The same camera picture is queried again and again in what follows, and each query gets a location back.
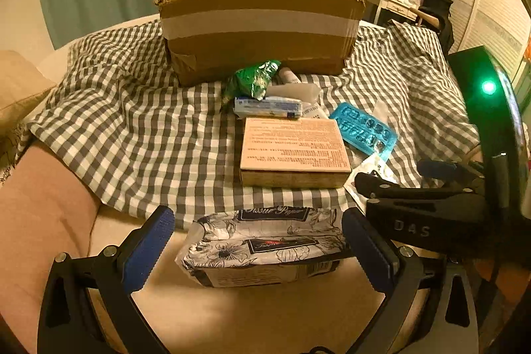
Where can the white cream tube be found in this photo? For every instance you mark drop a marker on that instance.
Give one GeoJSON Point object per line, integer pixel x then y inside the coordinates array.
{"type": "Point", "coordinates": [287, 76]}

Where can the grey checkered cloth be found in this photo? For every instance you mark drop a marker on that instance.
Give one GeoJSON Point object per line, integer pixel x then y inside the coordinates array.
{"type": "Point", "coordinates": [120, 121]}

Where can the wooden chair with clothes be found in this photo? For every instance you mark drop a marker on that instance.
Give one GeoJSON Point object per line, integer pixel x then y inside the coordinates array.
{"type": "Point", "coordinates": [440, 10]}

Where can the blue pill blister pack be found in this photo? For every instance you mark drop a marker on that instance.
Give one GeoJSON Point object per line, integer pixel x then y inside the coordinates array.
{"type": "Point", "coordinates": [363, 131]}

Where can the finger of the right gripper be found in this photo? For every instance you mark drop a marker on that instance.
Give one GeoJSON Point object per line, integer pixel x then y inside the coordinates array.
{"type": "Point", "coordinates": [371, 186]}
{"type": "Point", "coordinates": [458, 172]}

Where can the flat brown paper box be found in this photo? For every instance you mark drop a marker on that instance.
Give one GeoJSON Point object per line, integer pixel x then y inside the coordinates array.
{"type": "Point", "coordinates": [304, 153]}

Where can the green snack packet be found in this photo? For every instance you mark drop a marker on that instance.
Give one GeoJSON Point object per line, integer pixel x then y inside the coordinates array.
{"type": "Point", "coordinates": [250, 81]}

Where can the brown cardboard box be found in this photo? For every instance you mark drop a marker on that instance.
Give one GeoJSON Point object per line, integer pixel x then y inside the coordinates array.
{"type": "Point", "coordinates": [209, 40]}

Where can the floral tissue paper pack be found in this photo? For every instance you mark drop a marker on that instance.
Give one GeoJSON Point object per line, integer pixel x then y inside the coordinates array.
{"type": "Point", "coordinates": [262, 246]}

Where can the beige pillow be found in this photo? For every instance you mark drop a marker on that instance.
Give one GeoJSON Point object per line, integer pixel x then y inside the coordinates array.
{"type": "Point", "coordinates": [23, 88]}

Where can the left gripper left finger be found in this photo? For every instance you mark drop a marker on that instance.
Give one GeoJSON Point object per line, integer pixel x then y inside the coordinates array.
{"type": "Point", "coordinates": [67, 319]}

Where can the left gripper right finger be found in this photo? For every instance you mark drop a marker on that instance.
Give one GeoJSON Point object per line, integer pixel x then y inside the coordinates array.
{"type": "Point", "coordinates": [435, 293]}

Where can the white dressing table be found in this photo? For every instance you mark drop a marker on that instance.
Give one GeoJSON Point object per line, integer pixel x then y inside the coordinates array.
{"type": "Point", "coordinates": [375, 8]}

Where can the blue white ointment box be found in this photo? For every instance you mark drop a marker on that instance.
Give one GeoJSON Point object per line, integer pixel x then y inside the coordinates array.
{"type": "Point", "coordinates": [269, 107]}

